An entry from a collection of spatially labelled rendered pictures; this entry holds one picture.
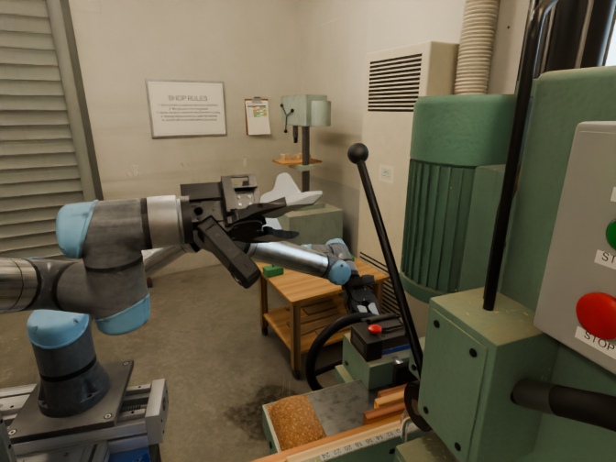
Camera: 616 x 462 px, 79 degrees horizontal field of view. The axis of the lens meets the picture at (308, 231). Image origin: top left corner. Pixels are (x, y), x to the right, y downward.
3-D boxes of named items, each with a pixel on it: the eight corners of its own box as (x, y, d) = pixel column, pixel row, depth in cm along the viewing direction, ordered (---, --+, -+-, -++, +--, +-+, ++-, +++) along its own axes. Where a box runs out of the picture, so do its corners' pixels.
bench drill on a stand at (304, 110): (313, 267, 366) (315, 96, 316) (348, 293, 313) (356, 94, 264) (268, 276, 346) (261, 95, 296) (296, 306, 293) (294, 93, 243)
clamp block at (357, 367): (390, 351, 99) (392, 322, 97) (422, 385, 87) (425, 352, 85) (340, 364, 95) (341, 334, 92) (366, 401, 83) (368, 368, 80)
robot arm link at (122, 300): (102, 306, 62) (89, 245, 58) (163, 313, 60) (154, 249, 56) (63, 334, 54) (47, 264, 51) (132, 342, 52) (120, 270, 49)
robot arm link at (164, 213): (149, 236, 49) (155, 258, 56) (185, 232, 50) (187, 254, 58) (145, 187, 52) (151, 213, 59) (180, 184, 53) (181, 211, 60)
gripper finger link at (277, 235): (293, 210, 69) (258, 200, 62) (300, 239, 67) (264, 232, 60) (281, 217, 71) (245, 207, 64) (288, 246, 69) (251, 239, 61)
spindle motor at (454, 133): (456, 262, 75) (478, 97, 65) (534, 303, 59) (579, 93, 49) (379, 275, 69) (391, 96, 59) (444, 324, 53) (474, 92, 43)
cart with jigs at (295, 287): (335, 311, 288) (337, 232, 267) (383, 351, 240) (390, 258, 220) (256, 334, 258) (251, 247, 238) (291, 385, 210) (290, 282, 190)
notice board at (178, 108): (226, 135, 338) (224, 81, 324) (227, 136, 337) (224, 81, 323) (151, 137, 309) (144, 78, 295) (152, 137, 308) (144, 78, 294)
